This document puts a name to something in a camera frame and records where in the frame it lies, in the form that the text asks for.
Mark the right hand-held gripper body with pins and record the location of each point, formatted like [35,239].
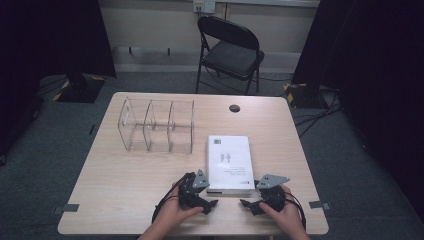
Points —
[273,196]

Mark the white wall socket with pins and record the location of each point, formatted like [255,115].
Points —
[204,6]

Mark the dark curtain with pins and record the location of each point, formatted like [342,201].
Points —
[373,66]
[40,40]

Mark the black round table hole cap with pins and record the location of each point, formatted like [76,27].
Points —
[234,108]

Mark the clear acrylic book rack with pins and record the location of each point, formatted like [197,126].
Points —
[171,128]

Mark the black folding chair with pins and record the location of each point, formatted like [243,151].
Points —
[233,56]

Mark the white book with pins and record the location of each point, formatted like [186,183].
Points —
[230,160]

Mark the person's right hand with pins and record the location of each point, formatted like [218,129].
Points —
[288,216]

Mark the person's left hand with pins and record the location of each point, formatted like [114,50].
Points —
[173,215]

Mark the black stand base striped tape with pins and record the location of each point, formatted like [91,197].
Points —
[305,95]
[81,88]

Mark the grey tape strip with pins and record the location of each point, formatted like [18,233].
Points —
[66,208]
[319,205]

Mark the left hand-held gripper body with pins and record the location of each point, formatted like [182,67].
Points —
[188,193]

